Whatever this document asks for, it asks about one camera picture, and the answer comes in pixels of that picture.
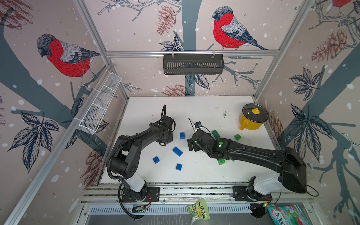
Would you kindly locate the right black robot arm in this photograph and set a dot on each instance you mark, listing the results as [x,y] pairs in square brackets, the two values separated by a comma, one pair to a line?
[290,167]

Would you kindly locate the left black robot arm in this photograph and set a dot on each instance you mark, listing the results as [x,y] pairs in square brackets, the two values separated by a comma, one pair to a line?
[123,161]

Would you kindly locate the small green lego brick right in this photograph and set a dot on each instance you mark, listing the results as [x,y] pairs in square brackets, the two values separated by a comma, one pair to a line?
[237,137]

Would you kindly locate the green lego brick lower left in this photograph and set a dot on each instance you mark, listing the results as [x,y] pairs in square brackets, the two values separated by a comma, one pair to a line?
[221,161]

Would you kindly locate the yellow pot with glass lid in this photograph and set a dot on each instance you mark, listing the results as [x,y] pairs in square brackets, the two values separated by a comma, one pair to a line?
[253,116]

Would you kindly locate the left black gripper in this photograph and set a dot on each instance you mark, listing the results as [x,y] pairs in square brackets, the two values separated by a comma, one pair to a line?
[170,139]

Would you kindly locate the white wire mesh basket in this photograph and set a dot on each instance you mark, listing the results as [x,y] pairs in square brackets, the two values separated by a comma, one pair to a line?
[91,121]

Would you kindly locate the green snack bag front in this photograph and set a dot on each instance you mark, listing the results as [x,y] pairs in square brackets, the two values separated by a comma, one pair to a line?
[198,211]

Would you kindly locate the long blue lego brick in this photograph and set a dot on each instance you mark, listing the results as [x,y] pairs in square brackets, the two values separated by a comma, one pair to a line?
[177,151]

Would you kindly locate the black wire shelf basket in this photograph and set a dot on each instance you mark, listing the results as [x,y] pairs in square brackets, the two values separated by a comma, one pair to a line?
[193,64]

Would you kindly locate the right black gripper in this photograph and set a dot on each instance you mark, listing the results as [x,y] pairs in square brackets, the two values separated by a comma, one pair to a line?
[189,140]

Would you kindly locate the long green lego brick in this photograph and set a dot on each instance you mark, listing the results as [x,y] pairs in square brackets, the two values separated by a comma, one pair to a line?
[215,134]

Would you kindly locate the colourful wipes pack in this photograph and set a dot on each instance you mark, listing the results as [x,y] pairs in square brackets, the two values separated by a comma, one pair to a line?
[288,215]

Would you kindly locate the blue lego brick bottom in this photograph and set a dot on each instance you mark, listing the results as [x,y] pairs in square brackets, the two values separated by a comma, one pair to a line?
[179,167]

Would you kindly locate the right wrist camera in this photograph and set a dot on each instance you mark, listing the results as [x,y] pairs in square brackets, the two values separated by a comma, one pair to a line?
[198,124]

